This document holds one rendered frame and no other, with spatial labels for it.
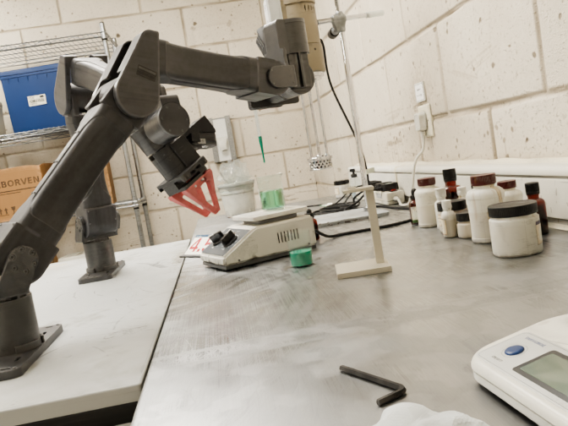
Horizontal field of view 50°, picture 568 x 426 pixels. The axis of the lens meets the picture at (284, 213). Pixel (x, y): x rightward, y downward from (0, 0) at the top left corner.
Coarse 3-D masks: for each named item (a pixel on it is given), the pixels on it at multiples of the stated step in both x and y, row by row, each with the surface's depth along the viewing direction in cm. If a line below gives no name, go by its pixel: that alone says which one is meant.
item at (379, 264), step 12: (348, 192) 91; (372, 192) 92; (372, 204) 92; (372, 216) 92; (372, 228) 92; (336, 264) 98; (348, 264) 96; (360, 264) 94; (372, 264) 93; (384, 264) 91; (348, 276) 90
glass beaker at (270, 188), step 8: (256, 176) 122; (264, 176) 126; (272, 176) 121; (280, 176) 122; (264, 184) 121; (272, 184) 121; (280, 184) 122; (264, 192) 121; (272, 192) 121; (280, 192) 122; (264, 200) 122; (272, 200) 121; (280, 200) 122; (264, 208) 122; (272, 208) 121; (280, 208) 122
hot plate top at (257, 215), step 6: (258, 210) 128; (276, 210) 120; (282, 210) 118; (288, 210) 118; (294, 210) 119; (300, 210) 119; (234, 216) 123; (240, 216) 121; (246, 216) 118; (252, 216) 116; (258, 216) 115; (264, 216) 116; (270, 216) 116; (276, 216) 117
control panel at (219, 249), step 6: (228, 228) 124; (234, 228) 121; (240, 234) 116; (210, 246) 122; (216, 246) 119; (222, 246) 117; (228, 246) 115; (204, 252) 121; (210, 252) 118; (216, 252) 116; (222, 252) 114
